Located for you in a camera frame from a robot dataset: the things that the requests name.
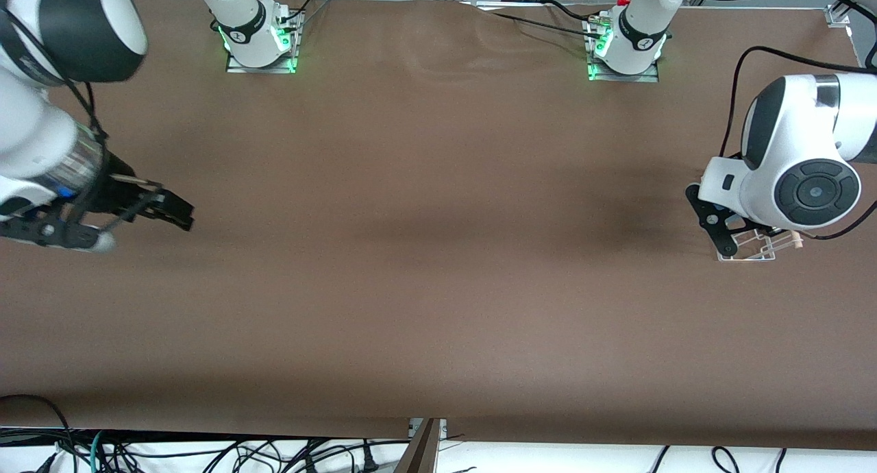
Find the brown table cover sheet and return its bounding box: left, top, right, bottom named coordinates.
left=0, top=0, right=877, bottom=453

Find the dark metal beam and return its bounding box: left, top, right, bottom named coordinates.
left=393, top=420, right=441, bottom=473

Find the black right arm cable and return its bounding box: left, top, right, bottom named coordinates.
left=0, top=10, right=166, bottom=234

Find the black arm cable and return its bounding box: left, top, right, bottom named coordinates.
left=719, top=45, right=877, bottom=241
left=0, top=10, right=166, bottom=234

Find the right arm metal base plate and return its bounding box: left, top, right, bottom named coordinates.
left=225, top=10, right=301, bottom=75

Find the silver metal bracket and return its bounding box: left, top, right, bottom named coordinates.
left=408, top=417, right=448, bottom=441

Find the black cable on table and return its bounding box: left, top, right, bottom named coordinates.
left=476, top=7, right=602, bottom=39
left=545, top=0, right=612, bottom=23

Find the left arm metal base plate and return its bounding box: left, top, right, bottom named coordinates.
left=586, top=15, right=661, bottom=84

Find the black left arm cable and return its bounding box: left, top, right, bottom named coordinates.
left=719, top=45, right=877, bottom=241

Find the white wire cup rack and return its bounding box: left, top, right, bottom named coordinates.
left=715, top=227, right=804, bottom=263

